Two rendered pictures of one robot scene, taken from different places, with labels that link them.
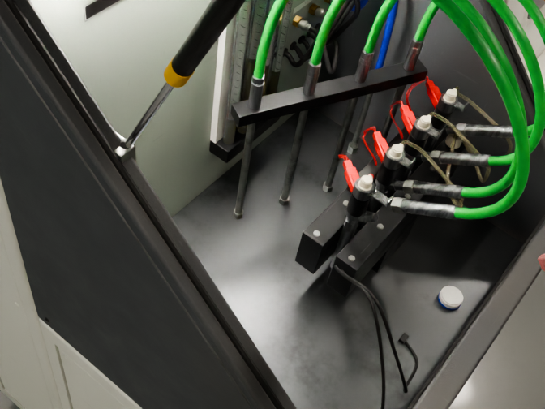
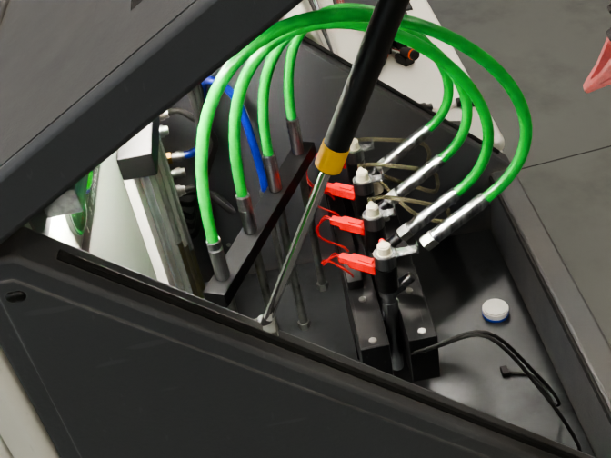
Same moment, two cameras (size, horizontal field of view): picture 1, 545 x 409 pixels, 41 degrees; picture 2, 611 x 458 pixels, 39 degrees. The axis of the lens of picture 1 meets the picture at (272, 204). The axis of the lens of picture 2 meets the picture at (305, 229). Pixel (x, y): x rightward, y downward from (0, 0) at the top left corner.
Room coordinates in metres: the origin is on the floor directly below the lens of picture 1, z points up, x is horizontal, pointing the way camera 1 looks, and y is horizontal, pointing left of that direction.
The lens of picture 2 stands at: (0.01, 0.35, 1.78)
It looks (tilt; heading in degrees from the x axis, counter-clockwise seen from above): 39 degrees down; 331
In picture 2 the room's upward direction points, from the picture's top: 11 degrees counter-clockwise
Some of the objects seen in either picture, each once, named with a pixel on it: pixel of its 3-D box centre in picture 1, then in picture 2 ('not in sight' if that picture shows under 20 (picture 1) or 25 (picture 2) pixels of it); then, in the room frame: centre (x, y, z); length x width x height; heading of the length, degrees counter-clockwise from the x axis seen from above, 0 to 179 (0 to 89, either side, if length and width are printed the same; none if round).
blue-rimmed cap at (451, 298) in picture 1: (450, 297); (495, 310); (0.67, -0.32, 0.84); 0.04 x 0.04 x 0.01
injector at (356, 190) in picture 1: (354, 233); (399, 311); (0.65, -0.13, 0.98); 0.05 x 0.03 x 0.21; 61
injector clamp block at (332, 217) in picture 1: (379, 213); (379, 294); (0.76, -0.18, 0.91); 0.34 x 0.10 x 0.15; 151
